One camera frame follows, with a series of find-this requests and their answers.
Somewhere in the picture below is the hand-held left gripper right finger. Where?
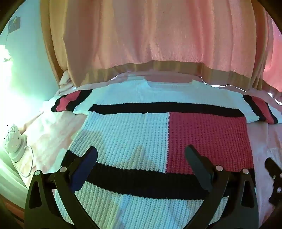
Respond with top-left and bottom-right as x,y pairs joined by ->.
185,145 -> 259,229

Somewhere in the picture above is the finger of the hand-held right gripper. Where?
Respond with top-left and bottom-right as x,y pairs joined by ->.
264,157 -> 282,205

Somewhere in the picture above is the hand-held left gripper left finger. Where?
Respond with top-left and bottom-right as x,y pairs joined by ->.
25,146 -> 98,229

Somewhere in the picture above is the white red black knit sweater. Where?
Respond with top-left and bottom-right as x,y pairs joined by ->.
51,80 -> 279,229

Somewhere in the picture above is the pink bed sheet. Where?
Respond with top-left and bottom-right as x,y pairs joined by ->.
21,74 -> 282,229

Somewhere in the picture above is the white dotted table lamp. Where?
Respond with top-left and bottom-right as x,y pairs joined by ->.
3,124 -> 28,163

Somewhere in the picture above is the pink curtain with tan hem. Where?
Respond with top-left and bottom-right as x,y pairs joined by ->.
41,0 -> 282,93

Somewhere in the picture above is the white lamp cable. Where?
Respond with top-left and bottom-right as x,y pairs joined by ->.
13,145 -> 35,178

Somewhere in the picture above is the wall socket plate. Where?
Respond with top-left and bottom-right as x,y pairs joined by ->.
8,16 -> 22,33

